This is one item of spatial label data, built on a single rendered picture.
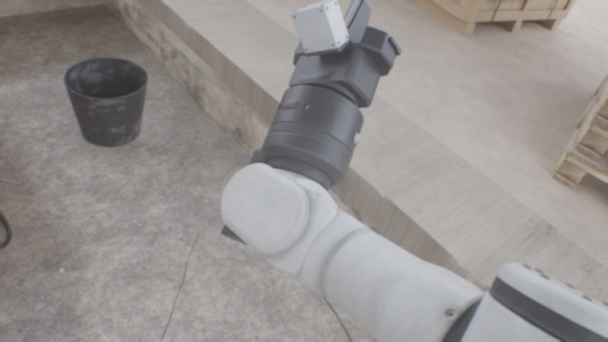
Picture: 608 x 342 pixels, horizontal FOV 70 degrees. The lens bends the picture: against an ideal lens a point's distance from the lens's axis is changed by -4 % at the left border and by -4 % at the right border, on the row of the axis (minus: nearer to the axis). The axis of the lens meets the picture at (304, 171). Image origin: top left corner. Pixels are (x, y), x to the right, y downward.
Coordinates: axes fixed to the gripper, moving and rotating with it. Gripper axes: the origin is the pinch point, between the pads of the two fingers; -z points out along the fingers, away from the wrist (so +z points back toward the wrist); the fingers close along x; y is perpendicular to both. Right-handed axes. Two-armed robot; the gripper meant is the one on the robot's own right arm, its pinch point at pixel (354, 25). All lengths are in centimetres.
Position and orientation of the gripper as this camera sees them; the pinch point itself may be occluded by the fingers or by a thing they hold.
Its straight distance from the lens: 53.0
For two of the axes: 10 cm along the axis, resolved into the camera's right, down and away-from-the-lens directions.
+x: -7.4, -0.5, 6.7
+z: -3.3, 9.0, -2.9
